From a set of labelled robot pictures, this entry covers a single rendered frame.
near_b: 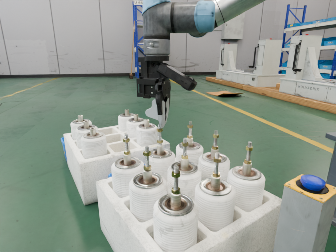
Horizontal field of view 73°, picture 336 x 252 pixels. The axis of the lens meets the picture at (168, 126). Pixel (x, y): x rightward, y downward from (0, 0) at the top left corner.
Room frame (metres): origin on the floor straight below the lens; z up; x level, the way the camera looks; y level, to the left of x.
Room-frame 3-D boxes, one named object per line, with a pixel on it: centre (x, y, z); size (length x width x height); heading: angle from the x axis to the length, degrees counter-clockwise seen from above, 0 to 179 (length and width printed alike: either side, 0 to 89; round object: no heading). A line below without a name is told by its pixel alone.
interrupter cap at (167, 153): (0.67, 0.02, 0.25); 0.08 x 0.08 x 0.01
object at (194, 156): (0.74, -0.08, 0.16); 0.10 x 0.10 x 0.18
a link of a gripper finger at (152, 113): (0.66, 0.04, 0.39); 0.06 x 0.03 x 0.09; 71
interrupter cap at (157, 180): (0.51, 0.05, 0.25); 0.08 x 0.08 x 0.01
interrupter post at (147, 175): (0.51, 0.05, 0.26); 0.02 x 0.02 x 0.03
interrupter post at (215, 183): (0.48, -0.11, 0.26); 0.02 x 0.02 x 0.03
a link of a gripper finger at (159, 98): (0.65, 0.02, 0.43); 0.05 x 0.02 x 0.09; 161
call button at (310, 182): (0.38, -0.27, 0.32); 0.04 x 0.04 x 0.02
